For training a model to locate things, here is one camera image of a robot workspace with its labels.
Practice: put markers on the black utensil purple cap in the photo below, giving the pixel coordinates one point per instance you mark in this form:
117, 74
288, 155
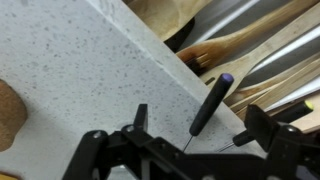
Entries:
210, 106

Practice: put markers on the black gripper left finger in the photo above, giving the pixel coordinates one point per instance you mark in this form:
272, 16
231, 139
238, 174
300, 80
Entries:
100, 156

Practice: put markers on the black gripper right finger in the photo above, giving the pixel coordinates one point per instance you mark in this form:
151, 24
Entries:
286, 156

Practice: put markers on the wooden spoon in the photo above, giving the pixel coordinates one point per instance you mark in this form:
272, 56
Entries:
163, 16

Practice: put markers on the thin wooden turner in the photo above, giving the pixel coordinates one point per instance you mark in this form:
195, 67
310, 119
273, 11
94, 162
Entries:
283, 86

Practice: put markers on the orange carton box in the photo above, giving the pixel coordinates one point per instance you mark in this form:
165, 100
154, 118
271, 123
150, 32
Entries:
6, 177

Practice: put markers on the round cork lid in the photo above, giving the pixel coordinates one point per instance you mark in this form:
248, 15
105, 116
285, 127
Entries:
11, 116

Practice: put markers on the flat wooden spatula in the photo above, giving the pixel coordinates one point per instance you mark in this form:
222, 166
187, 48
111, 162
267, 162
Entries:
253, 60

